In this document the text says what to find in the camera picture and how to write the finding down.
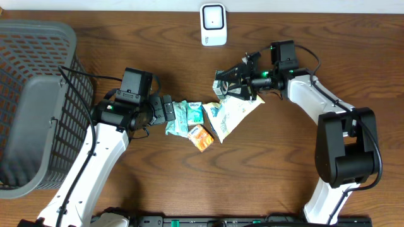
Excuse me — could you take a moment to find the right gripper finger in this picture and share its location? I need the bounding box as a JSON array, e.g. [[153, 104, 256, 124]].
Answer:
[[215, 62, 253, 81], [220, 83, 254, 101]]

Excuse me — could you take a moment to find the teal white tissue pack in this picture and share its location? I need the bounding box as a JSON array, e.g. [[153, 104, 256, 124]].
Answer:
[[165, 100, 189, 137]]

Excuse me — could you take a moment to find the small teal tissue pack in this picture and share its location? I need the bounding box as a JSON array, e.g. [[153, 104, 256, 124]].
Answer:
[[186, 102, 205, 126]]

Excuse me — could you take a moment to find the round black red tin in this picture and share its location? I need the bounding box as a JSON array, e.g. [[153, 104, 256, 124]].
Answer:
[[212, 70, 237, 99]]

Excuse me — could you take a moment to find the large white snack bag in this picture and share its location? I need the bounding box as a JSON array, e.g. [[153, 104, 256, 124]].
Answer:
[[203, 96, 264, 143]]

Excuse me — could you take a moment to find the orange small snack pack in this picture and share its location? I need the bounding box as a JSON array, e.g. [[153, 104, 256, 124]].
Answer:
[[187, 124, 214, 152]]

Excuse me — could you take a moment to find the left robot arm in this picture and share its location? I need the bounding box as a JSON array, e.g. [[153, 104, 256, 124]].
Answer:
[[19, 95, 175, 226]]

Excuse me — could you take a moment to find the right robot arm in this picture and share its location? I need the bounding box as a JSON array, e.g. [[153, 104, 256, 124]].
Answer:
[[212, 48, 383, 225]]

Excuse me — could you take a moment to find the white barcode scanner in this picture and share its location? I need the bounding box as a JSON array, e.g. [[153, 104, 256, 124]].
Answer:
[[199, 3, 227, 47]]

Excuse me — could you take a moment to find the grey plastic shopping basket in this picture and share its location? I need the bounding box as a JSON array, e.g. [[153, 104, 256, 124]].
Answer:
[[1, 20, 94, 199]]

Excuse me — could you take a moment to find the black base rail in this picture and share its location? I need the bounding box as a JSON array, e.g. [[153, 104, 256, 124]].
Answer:
[[91, 207, 373, 227]]

